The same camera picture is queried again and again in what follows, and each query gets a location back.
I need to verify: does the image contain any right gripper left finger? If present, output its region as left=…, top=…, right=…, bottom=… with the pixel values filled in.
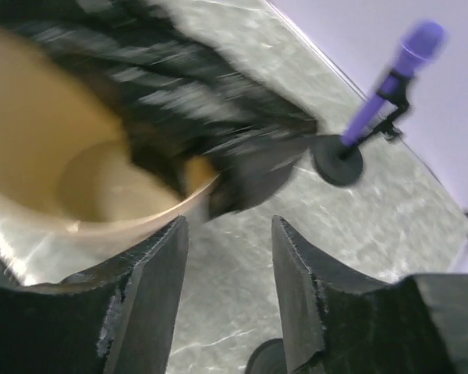
left=0, top=217, right=189, bottom=373

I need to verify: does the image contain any black trash bag roll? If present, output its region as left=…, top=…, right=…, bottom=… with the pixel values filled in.
left=0, top=1, right=318, bottom=218

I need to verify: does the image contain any beige paper trash bin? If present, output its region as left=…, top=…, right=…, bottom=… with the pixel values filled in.
left=0, top=23, right=222, bottom=262

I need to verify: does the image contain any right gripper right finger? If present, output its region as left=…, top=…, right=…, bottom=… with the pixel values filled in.
left=271, top=216, right=468, bottom=373

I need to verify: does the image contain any purple microphone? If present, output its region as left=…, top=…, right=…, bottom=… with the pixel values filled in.
left=341, top=21, right=445, bottom=146

